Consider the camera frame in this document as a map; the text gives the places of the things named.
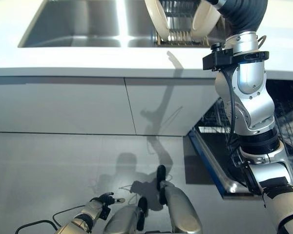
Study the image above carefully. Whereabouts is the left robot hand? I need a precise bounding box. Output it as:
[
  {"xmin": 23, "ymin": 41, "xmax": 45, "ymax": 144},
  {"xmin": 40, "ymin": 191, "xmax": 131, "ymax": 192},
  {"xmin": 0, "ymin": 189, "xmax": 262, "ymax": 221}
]
[{"xmin": 89, "ymin": 192, "xmax": 126, "ymax": 209}]

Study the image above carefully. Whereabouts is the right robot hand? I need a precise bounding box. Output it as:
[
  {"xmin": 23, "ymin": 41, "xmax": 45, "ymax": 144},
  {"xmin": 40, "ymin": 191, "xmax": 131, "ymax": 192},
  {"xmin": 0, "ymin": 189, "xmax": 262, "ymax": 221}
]
[{"xmin": 209, "ymin": 0, "xmax": 269, "ymax": 35}]

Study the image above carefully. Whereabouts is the cream ceramic plate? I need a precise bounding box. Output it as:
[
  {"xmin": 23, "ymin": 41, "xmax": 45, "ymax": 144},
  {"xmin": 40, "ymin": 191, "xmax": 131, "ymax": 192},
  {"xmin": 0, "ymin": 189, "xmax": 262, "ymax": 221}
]
[
  {"xmin": 192, "ymin": 0, "xmax": 222, "ymax": 41},
  {"xmin": 144, "ymin": 0, "xmax": 170, "ymax": 42}
]

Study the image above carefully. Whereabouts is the dishwasher plate rack with tines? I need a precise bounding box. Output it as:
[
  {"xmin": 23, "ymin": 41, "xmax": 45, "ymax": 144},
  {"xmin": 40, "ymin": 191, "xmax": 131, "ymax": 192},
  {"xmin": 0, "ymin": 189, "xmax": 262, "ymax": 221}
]
[{"xmin": 199, "ymin": 97, "xmax": 237, "ymax": 137}]

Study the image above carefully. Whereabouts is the dishwasher door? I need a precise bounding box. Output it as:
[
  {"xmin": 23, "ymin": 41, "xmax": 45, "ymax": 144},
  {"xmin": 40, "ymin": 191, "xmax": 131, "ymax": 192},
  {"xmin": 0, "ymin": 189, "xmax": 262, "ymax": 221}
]
[{"xmin": 185, "ymin": 126, "xmax": 267, "ymax": 199}]

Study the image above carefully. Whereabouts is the black dish drying rack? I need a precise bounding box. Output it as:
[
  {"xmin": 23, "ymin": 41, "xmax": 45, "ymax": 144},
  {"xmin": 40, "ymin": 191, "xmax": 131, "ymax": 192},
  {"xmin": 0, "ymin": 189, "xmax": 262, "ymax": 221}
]
[{"xmin": 156, "ymin": 0, "xmax": 209, "ymax": 47}]

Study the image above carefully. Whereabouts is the wide white cabinet door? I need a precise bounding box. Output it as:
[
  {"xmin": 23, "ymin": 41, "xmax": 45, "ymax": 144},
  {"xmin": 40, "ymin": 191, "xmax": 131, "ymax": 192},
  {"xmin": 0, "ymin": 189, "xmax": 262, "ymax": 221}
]
[{"xmin": 0, "ymin": 76, "xmax": 137, "ymax": 136}]

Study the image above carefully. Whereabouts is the stainless steel sink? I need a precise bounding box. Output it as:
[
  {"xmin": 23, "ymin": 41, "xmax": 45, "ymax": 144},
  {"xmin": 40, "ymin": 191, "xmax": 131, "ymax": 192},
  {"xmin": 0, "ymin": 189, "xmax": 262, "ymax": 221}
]
[{"xmin": 17, "ymin": 0, "xmax": 226, "ymax": 48}]

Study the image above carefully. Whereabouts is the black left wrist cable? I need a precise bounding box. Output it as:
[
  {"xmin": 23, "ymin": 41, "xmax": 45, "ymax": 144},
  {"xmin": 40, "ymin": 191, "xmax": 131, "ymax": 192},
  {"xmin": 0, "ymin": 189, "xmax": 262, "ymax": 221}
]
[{"xmin": 14, "ymin": 205, "xmax": 89, "ymax": 234}]

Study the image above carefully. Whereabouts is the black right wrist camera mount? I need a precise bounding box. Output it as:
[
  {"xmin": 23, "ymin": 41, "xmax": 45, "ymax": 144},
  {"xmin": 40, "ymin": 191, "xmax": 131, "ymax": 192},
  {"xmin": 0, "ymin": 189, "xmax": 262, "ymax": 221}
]
[{"xmin": 202, "ymin": 42, "xmax": 270, "ymax": 72}]

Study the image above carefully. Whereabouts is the flat wire dishwasher basket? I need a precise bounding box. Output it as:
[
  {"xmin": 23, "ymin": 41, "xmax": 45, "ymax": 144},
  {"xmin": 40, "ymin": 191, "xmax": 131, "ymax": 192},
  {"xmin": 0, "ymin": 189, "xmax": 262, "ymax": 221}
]
[{"xmin": 271, "ymin": 80, "xmax": 293, "ymax": 176}]

